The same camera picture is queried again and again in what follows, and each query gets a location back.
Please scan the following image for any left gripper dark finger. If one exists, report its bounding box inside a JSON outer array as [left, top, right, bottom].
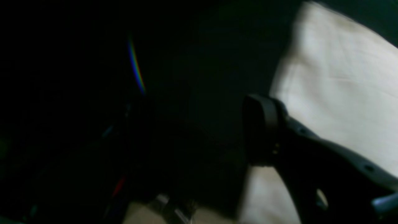
[[242, 95, 398, 224]]

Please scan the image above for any white T-shirt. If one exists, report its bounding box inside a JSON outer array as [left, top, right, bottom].
[[240, 1, 397, 224]]

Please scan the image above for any black table cloth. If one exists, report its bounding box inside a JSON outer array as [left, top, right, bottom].
[[0, 0, 398, 218]]

